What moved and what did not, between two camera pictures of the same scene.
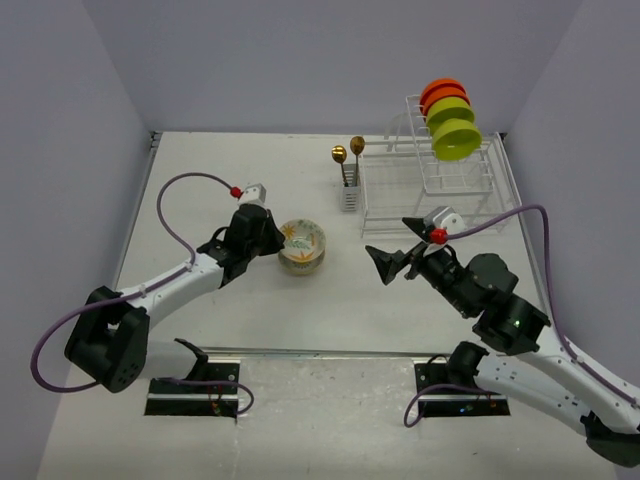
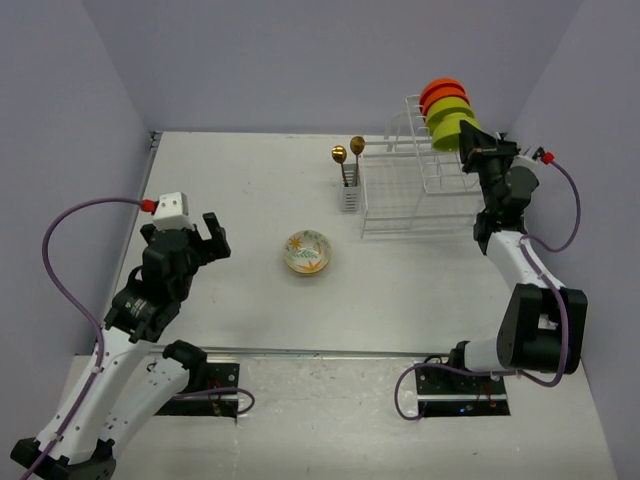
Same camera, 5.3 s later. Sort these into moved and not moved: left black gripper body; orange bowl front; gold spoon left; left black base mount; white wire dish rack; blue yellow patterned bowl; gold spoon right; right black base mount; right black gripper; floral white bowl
Moved: left black gripper body; floral white bowl; blue yellow patterned bowl; right black gripper
Not moved: orange bowl front; left black base mount; right black base mount; gold spoon right; white wire dish rack; gold spoon left
